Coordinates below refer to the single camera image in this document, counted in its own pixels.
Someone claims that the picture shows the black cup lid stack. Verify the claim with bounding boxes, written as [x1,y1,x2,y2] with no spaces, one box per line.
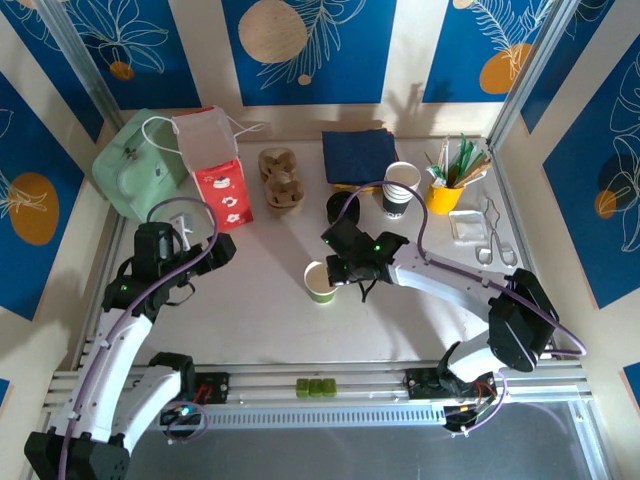
[326,192,362,227]

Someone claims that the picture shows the mint green zip case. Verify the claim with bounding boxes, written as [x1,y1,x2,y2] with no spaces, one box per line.
[91,108,194,225]

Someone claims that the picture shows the brown cardboard cup carrier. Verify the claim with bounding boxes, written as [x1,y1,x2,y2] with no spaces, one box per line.
[257,146,306,217]

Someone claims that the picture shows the navy blue napkin stack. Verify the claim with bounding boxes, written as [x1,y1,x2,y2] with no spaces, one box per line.
[321,128,399,186]

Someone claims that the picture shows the green paper cup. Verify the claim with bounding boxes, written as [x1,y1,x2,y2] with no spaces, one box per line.
[303,260,339,305]

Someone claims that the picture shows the white black paper cup stack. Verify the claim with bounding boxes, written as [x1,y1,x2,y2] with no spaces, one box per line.
[382,161,423,221]

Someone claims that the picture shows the red white paper bag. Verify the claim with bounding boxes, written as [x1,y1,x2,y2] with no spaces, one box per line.
[141,104,266,234]

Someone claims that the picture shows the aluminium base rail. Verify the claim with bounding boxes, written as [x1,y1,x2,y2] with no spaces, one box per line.
[49,360,586,407]

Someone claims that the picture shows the grey slotted cable duct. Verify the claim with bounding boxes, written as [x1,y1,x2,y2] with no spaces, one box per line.
[124,403,449,431]

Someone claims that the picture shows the metal tongs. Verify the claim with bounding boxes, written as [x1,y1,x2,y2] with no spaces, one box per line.
[474,196,519,266]

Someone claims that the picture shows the brown wrapped straw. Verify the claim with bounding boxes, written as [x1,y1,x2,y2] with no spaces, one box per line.
[458,158,494,186]

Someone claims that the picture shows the yellow straw holder cup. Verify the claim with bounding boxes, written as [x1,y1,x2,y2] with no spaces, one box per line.
[424,179,466,215]

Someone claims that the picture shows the aluminium frame post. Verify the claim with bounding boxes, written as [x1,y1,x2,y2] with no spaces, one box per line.
[37,0,124,129]
[487,0,584,151]

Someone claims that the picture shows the green wrapped straw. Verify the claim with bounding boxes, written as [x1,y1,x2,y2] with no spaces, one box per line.
[451,132,469,176]
[451,142,487,182]

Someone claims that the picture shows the small circuit board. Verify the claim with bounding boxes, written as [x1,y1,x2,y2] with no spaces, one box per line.
[159,402,201,426]

